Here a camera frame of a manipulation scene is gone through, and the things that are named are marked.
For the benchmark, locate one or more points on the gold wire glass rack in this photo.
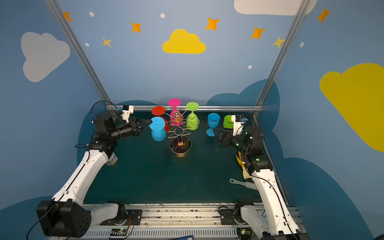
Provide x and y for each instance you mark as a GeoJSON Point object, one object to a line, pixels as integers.
{"type": "Point", "coordinates": [180, 142]}

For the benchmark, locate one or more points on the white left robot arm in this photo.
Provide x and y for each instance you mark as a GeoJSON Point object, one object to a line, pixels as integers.
{"type": "Point", "coordinates": [64, 215]}

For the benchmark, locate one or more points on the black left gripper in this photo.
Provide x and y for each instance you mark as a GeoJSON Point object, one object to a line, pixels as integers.
{"type": "Point", "coordinates": [137, 126]}

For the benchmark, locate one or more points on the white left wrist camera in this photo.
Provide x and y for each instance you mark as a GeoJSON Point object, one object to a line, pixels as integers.
{"type": "Point", "coordinates": [127, 110]}

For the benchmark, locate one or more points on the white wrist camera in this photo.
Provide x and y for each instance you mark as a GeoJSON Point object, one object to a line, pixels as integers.
{"type": "Point", "coordinates": [127, 110]}
{"type": "Point", "coordinates": [238, 124]}

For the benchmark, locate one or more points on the aluminium frame left post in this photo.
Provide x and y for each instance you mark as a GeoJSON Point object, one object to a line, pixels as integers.
{"type": "Point", "coordinates": [64, 24]}

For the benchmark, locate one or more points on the blue wine glass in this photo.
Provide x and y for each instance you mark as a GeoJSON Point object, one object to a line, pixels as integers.
{"type": "Point", "coordinates": [213, 121]}
{"type": "Point", "coordinates": [158, 129]}

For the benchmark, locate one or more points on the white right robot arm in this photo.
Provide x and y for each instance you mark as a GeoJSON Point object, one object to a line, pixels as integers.
{"type": "Point", "coordinates": [267, 186]}

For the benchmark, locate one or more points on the aluminium frame back rail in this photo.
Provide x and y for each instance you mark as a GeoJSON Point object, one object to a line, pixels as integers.
{"type": "Point", "coordinates": [201, 108]}

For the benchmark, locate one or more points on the pink wine glass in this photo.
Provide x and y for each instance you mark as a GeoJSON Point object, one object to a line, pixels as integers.
{"type": "Point", "coordinates": [176, 118]}

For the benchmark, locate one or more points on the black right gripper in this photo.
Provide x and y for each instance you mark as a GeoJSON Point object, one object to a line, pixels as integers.
{"type": "Point", "coordinates": [223, 137]}

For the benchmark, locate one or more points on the small tin can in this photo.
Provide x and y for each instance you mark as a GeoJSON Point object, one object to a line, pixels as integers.
{"type": "Point", "coordinates": [113, 159]}

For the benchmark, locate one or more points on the aluminium frame right post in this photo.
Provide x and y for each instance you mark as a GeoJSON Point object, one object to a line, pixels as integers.
{"type": "Point", "coordinates": [292, 32]}

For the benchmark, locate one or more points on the grey cleaning brush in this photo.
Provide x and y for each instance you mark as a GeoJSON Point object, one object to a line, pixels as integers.
{"type": "Point", "coordinates": [248, 185]}

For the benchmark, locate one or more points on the aluminium frame post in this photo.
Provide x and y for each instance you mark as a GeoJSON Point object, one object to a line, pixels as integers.
{"type": "Point", "coordinates": [292, 32]}
{"type": "Point", "coordinates": [64, 24]}

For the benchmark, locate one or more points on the red wine glass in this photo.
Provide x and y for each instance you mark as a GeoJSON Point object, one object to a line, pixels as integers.
{"type": "Point", "coordinates": [159, 111]}

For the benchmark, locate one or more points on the green wine glass back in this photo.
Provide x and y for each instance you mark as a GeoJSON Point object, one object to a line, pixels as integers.
{"type": "Point", "coordinates": [192, 119]}

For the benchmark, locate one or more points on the green wine glass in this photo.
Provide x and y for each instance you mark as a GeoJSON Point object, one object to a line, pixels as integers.
{"type": "Point", "coordinates": [192, 119]}
{"type": "Point", "coordinates": [228, 122]}

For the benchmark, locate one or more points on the green wine glass front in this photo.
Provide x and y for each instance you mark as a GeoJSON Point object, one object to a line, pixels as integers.
{"type": "Point", "coordinates": [228, 122]}

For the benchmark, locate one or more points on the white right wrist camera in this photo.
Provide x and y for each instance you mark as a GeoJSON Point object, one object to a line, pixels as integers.
{"type": "Point", "coordinates": [238, 124]}

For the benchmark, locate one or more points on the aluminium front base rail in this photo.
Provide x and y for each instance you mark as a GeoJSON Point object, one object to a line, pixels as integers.
{"type": "Point", "coordinates": [162, 221]}

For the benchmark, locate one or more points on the yellow black work glove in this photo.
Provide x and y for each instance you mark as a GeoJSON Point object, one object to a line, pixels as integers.
{"type": "Point", "coordinates": [245, 174]}

